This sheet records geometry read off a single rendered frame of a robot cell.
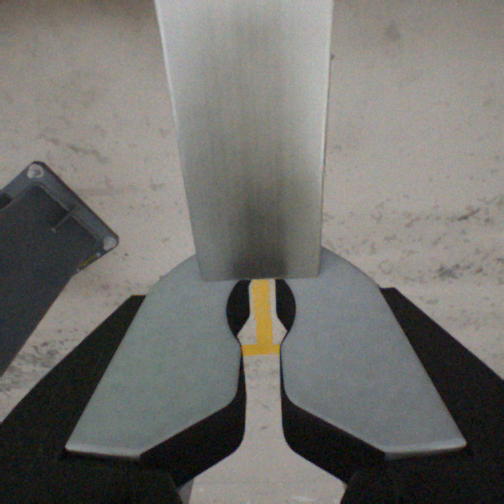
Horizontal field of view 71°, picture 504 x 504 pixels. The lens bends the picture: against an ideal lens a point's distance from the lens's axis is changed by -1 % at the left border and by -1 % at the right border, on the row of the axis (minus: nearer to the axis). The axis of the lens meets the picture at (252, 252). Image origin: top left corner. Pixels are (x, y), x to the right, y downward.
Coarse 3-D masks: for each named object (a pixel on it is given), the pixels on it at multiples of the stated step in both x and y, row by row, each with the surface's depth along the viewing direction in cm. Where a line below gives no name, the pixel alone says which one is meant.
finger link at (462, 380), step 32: (384, 288) 8; (416, 320) 8; (416, 352) 7; (448, 352) 7; (448, 384) 6; (480, 384) 6; (480, 416) 6; (480, 448) 5; (416, 480) 5; (448, 480) 5; (480, 480) 5
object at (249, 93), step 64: (192, 0) 6; (256, 0) 6; (320, 0) 6; (192, 64) 6; (256, 64) 6; (320, 64) 6; (192, 128) 7; (256, 128) 7; (320, 128) 7; (192, 192) 8; (256, 192) 8; (320, 192) 8; (256, 256) 9
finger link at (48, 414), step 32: (128, 320) 8; (96, 352) 7; (64, 384) 7; (96, 384) 7; (32, 416) 6; (64, 416) 6; (0, 448) 6; (32, 448) 6; (64, 448) 6; (0, 480) 5; (32, 480) 5; (64, 480) 5; (96, 480) 5; (128, 480) 5
